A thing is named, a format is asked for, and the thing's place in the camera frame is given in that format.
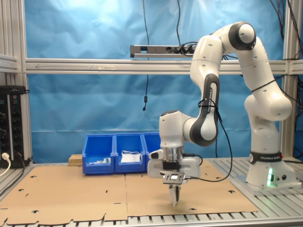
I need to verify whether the aluminium frame post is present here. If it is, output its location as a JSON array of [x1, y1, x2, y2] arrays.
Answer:
[[0, 0, 33, 164], [282, 0, 299, 157]]

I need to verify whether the black plug with cable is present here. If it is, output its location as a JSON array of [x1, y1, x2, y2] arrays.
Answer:
[[15, 151, 26, 177]]

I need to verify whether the blue plastic bin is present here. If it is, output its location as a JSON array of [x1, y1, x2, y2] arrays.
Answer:
[[114, 133, 146, 174], [142, 132, 162, 174], [82, 134, 116, 176]]

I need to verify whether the brown cardboard sheet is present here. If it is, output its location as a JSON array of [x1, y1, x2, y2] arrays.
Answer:
[[0, 165, 129, 226], [125, 159, 261, 217]]

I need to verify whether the black socket rack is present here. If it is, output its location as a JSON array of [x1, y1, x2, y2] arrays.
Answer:
[[0, 85, 31, 169]]

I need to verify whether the black hanging cable with ferrite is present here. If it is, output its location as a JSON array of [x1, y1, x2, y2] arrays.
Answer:
[[141, 0, 151, 112]]

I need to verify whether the black power cable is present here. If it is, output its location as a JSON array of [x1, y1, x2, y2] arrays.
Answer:
[[176, 0, 183, 46]]

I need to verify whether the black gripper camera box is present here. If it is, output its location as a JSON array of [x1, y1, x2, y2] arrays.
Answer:
[[160, 162, 189, 186]]

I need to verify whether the white plug with cable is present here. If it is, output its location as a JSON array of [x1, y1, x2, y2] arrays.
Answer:
[[0, 152, 12, 177]]

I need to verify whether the grey power strip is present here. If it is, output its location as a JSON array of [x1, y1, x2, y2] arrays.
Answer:
[[130, 44, 197, 59]]

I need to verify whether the stack of white face masks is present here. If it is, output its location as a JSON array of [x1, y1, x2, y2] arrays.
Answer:
[[120, 149, 143, 164]]

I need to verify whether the black camera cable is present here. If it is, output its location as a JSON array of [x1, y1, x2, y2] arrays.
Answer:
[[182, 99, 234, 183]]

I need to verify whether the black cable bundle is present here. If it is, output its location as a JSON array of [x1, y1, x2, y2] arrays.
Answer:
[[269, 0, 303, 164]]

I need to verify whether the aluminium cross beam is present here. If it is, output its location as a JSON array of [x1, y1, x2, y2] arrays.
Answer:
[[25, 57, 303, 76]]

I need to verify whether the OSB wood board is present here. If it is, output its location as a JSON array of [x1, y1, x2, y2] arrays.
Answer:
[[68, 154, 84, 167]]

